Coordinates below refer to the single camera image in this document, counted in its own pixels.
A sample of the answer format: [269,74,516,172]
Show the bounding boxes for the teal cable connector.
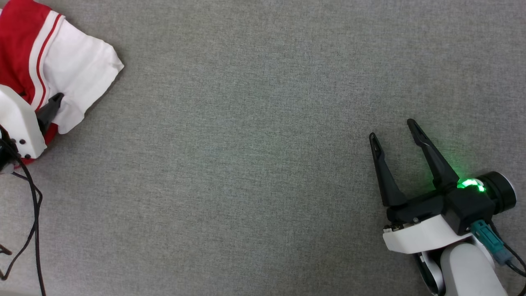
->
[471,220,514,266]

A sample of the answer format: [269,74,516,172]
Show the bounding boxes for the red white basketball jersey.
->
[0,0,125,166]

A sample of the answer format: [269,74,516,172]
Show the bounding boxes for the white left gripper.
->
[0,84,65,160]

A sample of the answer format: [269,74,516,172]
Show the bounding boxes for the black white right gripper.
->
[369,119,517,254]

